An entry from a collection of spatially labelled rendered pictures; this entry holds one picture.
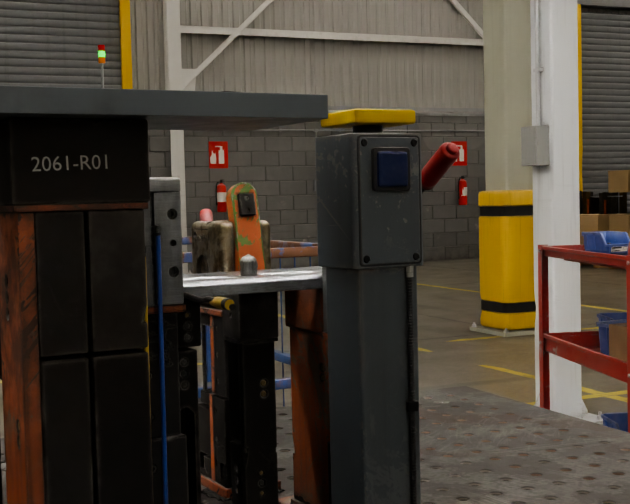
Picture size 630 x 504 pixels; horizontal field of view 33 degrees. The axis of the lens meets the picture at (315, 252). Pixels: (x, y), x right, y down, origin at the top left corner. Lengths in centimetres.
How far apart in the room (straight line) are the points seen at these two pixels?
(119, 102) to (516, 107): 752
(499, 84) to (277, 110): 745
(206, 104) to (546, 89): 428
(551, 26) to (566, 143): 54
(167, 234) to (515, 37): 738
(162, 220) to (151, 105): 22
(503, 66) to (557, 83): 321
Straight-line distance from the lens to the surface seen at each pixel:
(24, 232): 75
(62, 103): 73
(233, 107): 77
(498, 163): 820
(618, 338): 330
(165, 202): 95
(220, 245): 135
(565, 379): 506
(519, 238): 811
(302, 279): 114
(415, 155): 89
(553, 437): 173
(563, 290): 500
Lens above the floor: 109
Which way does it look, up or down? 3 degrees down
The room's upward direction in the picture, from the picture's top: 1 degrees counter-clockwise
